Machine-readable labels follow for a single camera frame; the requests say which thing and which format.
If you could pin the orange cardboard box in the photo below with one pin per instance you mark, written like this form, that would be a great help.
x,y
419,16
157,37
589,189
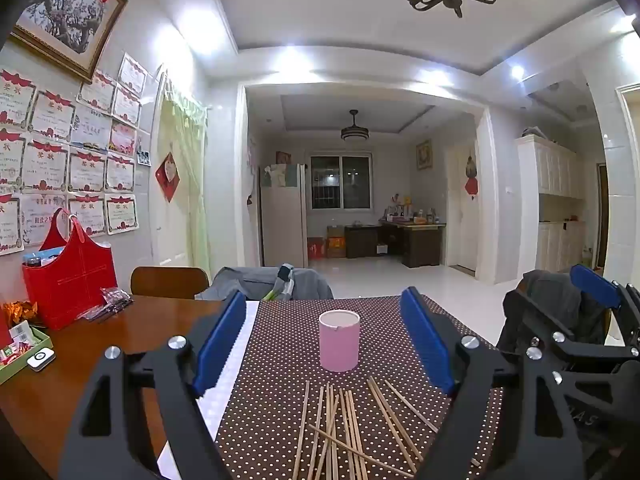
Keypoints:
x,y
336,247

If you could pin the white table cloth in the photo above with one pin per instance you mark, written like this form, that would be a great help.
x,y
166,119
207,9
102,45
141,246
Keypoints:
x,y
235,360

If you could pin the plastic packet of pens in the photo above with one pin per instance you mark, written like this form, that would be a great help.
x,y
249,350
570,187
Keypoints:
x,y
112,302

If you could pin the brown polka dot tablecloth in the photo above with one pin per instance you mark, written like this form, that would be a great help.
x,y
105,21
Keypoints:
x,y
280,360

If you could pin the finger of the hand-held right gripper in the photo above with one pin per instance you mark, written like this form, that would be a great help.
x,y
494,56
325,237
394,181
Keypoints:
x,y
535,317
595,285

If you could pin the brown wooden chair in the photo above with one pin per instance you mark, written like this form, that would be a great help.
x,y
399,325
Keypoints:
x,y
170,282

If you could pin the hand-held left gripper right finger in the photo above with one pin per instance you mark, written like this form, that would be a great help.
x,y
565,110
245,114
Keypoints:
x,y
425,340

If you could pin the small photo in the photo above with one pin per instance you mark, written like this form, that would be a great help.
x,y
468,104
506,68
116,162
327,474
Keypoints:
x,y
144,158

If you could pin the framed blossom painting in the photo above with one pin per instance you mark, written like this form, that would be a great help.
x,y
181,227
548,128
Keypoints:
x,y
65,15

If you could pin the dark jacket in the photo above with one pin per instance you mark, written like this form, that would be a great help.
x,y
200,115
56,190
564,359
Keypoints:
x,y
560,290

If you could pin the small red picture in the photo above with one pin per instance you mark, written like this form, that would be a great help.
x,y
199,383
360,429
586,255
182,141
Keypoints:
x,y
282,157

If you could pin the small framed picture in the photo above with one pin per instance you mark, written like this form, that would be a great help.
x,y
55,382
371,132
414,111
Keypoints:
x,y
424,154

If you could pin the red diamond door decoration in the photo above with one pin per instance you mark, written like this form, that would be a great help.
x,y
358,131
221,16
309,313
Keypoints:
x,y
167,175

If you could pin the brown carton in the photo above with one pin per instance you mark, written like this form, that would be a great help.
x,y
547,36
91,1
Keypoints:
x,y
336,231

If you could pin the red felt bag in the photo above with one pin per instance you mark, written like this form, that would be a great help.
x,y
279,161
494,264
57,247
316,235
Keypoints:
x,y
75,285

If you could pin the ceiling fan lamp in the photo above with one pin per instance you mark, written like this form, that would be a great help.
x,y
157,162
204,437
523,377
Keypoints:
x,y
355,132

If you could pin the red cardboard box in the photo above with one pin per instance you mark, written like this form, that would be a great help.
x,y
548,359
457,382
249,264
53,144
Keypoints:
x,y
316,248

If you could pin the dark wooden desk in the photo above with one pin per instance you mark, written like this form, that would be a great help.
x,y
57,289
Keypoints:
x,y
420,247

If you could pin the green curtain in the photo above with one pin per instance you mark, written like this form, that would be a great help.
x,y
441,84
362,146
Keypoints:
x,y
187,160

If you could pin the small white device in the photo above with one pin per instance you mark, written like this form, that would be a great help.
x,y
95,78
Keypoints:
x,y
41,360

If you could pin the green tray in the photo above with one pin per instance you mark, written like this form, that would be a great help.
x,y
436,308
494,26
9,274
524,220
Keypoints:
x,y
12,374

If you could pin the barred window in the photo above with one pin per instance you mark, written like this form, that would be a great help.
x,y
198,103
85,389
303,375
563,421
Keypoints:
x,y
340,182

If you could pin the white door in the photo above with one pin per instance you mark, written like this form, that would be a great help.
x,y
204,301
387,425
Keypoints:
x,y
467,230

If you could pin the grey jacket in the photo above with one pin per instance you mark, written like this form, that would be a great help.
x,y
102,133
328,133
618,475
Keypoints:
x,y
310,285

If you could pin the orange snack wrappers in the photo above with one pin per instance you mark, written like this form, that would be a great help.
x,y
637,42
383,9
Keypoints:
x,y
20,310

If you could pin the white refrigerator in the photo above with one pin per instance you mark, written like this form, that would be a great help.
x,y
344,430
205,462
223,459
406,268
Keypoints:
x,y
282,225

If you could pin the pink cup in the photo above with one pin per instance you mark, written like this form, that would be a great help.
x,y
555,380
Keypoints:
x,y
339,345

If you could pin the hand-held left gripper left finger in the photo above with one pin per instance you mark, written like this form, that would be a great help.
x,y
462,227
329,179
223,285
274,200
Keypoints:
x,y
222,340

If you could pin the cluster of small bottles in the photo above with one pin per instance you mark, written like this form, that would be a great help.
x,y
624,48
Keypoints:
x,y
410,215

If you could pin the red hanging ornament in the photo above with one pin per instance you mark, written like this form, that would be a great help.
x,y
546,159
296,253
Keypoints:
x,y
471,185

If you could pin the wall of award certificates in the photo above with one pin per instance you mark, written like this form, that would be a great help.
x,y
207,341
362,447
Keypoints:
x,y
50,160

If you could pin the white cabinet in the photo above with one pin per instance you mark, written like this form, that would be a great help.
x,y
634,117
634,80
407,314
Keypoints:
x,y
555,170

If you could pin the bunch of wooden chopsticks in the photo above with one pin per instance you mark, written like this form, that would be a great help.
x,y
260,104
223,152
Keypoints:
x,y
332,410

